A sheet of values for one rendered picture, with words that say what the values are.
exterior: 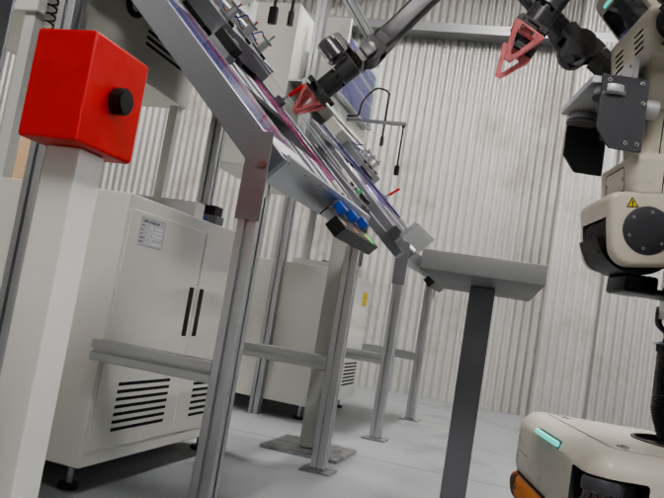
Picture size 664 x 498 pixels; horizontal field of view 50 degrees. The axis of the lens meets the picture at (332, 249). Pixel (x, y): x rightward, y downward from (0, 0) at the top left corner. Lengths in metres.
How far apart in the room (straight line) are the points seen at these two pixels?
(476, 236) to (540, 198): 0.47
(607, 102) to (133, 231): 1.04
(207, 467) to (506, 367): 3.44
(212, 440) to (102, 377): 0.30
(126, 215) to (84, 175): 0.42
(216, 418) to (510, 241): 3.53
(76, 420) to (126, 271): 0.31
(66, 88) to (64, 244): 0.22
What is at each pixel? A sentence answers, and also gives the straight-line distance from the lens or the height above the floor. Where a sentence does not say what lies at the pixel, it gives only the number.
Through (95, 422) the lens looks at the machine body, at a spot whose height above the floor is 0.15.
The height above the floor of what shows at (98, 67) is 0.73.
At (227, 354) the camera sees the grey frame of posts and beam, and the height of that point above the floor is 0.34.
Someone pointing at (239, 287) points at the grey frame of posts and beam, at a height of 0.46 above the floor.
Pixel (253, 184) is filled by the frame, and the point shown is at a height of 0.66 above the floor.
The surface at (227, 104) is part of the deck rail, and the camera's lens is 1.45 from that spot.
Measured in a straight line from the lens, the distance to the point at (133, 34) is 2.08.
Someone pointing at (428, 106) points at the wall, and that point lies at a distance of 4.89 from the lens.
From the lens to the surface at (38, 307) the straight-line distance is 1.08.
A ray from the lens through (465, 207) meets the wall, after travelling 4.70.
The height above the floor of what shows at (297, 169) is 0.72.
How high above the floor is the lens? 0.45
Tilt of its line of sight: 5 degrees up
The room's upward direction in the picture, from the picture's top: 9 degrees clockwise
